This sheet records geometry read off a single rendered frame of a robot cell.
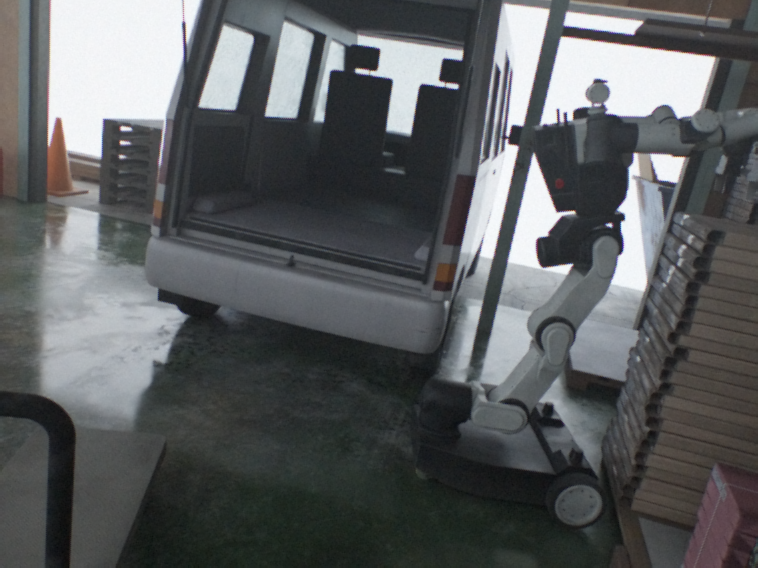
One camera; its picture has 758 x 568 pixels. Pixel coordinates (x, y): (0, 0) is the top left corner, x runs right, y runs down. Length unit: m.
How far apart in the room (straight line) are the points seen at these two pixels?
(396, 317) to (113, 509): 1.40
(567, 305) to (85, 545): 1.64
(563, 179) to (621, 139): 0.26
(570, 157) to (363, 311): 1.09
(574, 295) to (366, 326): 0.91
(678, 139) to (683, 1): 2.72
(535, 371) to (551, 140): 0.82
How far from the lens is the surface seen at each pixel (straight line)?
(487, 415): 2.36
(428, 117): 4.53
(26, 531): 1.79
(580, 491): 2.38
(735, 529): 1.94
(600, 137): 2.01
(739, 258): 2.24
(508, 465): 2.34
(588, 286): 2.30
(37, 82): 6.06
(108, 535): 1.75
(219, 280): 2.92
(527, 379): 2.38
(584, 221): 2.24
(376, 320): 2.71
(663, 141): 2.06
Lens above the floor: 1.30
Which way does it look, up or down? 16 degrees down
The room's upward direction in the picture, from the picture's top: 10 degrees clockwise
